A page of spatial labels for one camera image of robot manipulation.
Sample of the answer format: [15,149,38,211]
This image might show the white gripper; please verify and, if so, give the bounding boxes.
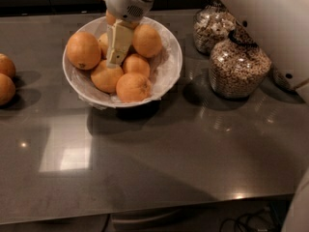
[100,0,154,68]

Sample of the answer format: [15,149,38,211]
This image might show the top orange in bowl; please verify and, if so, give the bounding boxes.
[105,12,139,29]

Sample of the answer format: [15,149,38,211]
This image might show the black cables under table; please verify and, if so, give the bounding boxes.
[219,199,293,232]

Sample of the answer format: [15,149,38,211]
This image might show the upper orange on table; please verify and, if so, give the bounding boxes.
[0,54,16,78]

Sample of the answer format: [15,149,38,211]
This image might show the orange on table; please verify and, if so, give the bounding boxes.
[0,54,16,78]
[0,73,15,105]

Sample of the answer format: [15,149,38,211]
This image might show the middle orange in bowl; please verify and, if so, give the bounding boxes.
[98,33,108,59]

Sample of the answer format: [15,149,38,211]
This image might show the lower orange on table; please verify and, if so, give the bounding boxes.
[0,73,15,105]

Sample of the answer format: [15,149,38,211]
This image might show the centre small orange in bowl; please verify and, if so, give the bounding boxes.
[123,53,151,77]

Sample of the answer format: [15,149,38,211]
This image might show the large orange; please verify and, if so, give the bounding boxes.
[66,32,101,70]

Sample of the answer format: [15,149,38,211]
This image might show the front left orange in bowl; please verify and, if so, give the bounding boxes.
[91,60,124,94]

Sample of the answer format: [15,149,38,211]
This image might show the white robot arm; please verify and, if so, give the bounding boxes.
[102,0,309,103]

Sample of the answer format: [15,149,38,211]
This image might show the back left glass jar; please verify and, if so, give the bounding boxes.
[193,0,236,55]

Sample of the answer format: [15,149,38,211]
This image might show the front glass cereal jar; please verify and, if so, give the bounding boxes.
[209,25,271,100]

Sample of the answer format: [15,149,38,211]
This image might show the front right orange in bowl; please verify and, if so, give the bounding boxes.
[116,72,152,102]

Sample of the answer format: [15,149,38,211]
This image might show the white bowl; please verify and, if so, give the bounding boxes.
[61,15,183,110]

